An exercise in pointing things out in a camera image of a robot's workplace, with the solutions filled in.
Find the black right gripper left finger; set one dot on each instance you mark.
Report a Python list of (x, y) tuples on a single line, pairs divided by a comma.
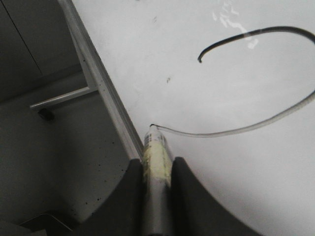
[(120, 214)]

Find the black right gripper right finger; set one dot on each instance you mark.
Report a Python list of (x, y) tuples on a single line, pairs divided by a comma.
[(196, 212)]

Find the white black-tipped whiteboard marker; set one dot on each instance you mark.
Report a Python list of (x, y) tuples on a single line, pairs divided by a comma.
[(157, 165)]

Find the white whiteboard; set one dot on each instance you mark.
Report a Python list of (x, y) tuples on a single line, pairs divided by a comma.
[(147, 50)]

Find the black caster wheel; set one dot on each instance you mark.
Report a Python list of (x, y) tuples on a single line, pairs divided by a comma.
[(46, 114)]

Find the white whiteboard stand frame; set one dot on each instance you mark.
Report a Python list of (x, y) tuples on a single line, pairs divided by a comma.
[(90, 81)]

